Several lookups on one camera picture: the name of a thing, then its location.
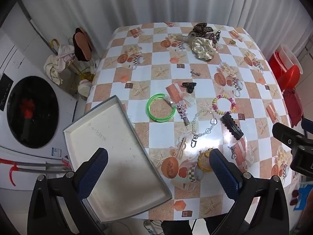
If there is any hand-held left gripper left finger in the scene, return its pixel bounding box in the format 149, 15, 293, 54
27, 147, 109, 235

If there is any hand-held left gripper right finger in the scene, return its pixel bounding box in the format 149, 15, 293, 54
209, 148, 290, 235

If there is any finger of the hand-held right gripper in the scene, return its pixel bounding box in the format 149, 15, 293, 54
301, 118, 313, 134
272, 122, 307, 151

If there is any yellow cord charm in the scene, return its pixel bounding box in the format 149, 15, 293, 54
197, 148, 214, 173

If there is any small silver charm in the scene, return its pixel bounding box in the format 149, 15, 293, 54
227, 144, 239, 159

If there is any grey white shallow tray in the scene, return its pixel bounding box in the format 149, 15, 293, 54
63, 95, 173, 224

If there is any long black hair clip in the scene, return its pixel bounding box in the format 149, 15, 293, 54
221, 111, 244, 141

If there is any beige hair clip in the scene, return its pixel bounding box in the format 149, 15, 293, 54
172, 137, 187, 158

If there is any silver star hair clip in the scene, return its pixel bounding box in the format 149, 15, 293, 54
177, 103, 191, 126

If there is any colourful bead bracelet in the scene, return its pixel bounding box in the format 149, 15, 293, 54
211, 93, 237, 116

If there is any small black hair claw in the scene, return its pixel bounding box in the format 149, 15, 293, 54
181, 81, 197, 94

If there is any green translucent bangle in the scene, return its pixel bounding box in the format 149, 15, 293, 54
146, 93, 176, 123

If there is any dark red cloth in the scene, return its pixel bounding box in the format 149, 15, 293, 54
284, 88, 304, 128

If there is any blue plastic stool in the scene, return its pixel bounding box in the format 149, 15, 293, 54
292, 183, 313, 211

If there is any grey metal pole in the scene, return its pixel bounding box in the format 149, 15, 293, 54
15, 160, 72, 174

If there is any red plastic basin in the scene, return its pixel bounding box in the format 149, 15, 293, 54
269, 51, 301, 92

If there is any white plastic basin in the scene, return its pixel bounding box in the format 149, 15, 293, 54
279, 44, 304, 75

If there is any checked printed tablecloth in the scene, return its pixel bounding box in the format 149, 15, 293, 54
84, 22, 294, 222

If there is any white power strip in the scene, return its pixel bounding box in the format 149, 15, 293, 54
143, 220, 163, 235

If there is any red plastic hook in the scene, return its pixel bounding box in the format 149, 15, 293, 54
0, 158, 20, 187

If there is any cream round container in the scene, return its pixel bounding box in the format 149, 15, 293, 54
78, 80, 92, 101

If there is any white washing machine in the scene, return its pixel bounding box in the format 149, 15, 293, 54
0, 29, 79, 191

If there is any cream cloth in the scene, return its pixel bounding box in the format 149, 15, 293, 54
43, 44, 75, 85

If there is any cream polka-dot scrunchie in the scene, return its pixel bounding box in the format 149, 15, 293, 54
191, 37, 217, 60

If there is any brown hair claw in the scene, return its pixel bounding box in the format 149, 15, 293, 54
208, 31, 222, 42

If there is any leopard print scrunchie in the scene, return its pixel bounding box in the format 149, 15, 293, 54
193, 23, 214, 36

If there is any grey translucent hair claw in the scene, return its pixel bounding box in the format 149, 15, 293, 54
176, 32, 196, 43

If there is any white curtain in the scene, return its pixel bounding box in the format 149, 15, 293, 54
21, 0, 294, 61

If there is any clear crystal bead chain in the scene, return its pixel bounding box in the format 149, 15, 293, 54
190, 109, 218, 148

